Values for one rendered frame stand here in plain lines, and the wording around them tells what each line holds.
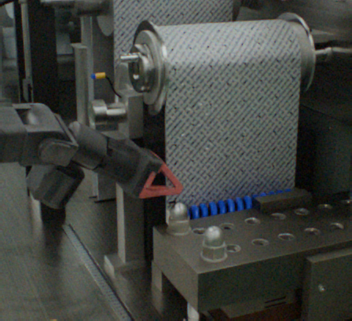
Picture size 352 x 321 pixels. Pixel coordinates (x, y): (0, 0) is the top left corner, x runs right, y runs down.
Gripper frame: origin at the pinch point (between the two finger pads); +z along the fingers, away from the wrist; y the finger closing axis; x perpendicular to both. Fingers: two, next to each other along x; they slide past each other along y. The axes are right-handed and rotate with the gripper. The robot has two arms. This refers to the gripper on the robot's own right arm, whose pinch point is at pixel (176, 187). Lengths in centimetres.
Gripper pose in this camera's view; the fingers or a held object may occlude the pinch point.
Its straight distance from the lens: 105.4
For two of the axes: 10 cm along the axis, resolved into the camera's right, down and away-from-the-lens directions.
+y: 4.0, 2.8, -8.7
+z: 7.9, 3.9, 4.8
